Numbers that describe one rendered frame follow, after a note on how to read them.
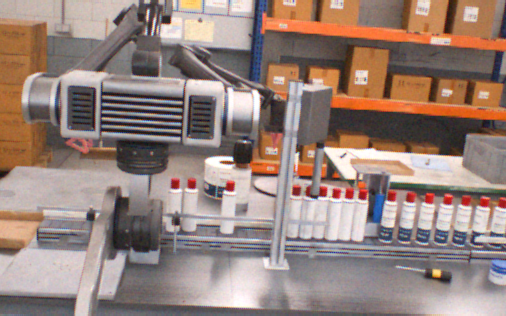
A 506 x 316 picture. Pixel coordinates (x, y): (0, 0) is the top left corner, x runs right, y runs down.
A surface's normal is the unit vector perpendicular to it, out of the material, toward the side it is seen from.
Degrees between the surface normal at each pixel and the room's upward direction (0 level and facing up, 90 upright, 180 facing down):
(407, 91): 90
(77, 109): 90
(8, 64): 89
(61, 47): 90
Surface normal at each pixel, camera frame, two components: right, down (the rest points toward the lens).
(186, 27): 0.07, 0.24
